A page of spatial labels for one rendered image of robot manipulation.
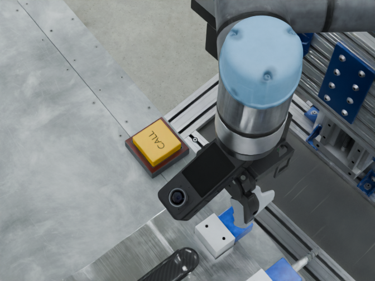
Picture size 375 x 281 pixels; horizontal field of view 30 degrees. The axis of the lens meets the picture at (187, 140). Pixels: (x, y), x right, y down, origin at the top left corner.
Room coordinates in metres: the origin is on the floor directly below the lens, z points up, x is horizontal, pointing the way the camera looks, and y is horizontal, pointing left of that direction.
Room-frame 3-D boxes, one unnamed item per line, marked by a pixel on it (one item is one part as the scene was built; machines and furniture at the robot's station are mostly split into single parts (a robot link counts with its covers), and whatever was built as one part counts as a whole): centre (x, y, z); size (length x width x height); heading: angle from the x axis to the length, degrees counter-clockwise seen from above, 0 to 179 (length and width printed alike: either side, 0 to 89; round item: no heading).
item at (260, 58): (0.38, -0.07, 1.31); 0.09 x 0.08 x 0.11; 5
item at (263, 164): (0.38, -0.07, 1.15); 0.09 x 0.08 x 0.12; 130
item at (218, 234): (0.39, -0.08, 0.89); 0.13 x 0.05 x 0.05; 130
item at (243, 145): (0.37, -0.06, 1.23); 0.08 x 0.08 x 0.05
